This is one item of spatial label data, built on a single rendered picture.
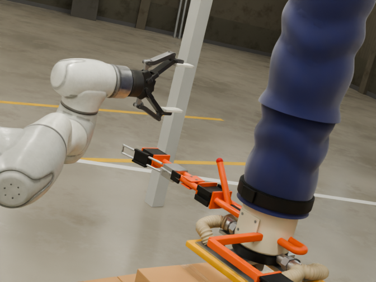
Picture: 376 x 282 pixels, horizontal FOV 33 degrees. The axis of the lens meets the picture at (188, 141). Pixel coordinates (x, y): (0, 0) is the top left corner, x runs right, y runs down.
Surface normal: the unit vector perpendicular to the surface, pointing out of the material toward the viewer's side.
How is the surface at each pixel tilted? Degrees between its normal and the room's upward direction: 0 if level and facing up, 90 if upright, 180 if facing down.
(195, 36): 90
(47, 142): 29
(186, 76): 90
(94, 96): 105
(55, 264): 0
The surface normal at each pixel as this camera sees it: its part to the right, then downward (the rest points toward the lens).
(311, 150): 0.61, 0.03
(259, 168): -0.72, -0.08
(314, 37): -0.20, -0.07
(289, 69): -0.54, -0.08
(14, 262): 0.23, -0.94
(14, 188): 0.12, 0.39
